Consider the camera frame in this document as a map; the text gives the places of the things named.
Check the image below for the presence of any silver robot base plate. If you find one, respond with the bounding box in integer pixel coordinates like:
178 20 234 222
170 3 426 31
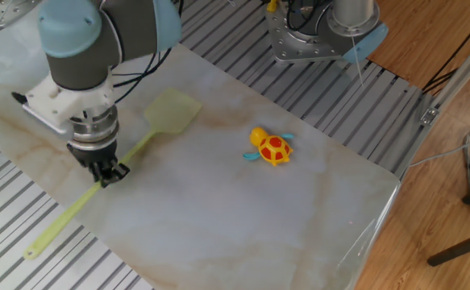
264 0 365 64

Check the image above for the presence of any silver corner bracket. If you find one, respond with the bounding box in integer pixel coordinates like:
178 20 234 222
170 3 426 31
419 106 440 127

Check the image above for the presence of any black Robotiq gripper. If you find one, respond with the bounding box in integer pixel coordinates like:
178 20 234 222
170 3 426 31
65 138 131 189

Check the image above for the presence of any thin grey cable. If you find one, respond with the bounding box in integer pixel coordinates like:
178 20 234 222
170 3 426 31
407 135 470 168

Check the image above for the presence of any black floor cable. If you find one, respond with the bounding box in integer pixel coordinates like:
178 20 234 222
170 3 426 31
422 7 470 96

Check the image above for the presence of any yellow orange turtle toy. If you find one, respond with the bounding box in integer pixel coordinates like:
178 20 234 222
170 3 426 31
242 126 295 167

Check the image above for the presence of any marble pattern table mat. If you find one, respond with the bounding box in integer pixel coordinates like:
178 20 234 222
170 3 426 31
0 0 401 290

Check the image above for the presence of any aluminium frame post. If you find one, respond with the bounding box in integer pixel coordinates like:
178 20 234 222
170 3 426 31
393 27 470 179

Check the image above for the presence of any white zip tie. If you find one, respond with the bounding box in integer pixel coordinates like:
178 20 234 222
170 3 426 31
350 34 365 88

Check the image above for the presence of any light green plastic flyswatter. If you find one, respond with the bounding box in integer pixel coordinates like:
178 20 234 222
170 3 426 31
23 87 202 261

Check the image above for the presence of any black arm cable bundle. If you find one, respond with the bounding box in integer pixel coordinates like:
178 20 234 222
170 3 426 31
111 0 332 104

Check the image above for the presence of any long black stand leg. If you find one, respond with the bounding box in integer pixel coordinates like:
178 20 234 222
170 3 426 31
426 227 470 267

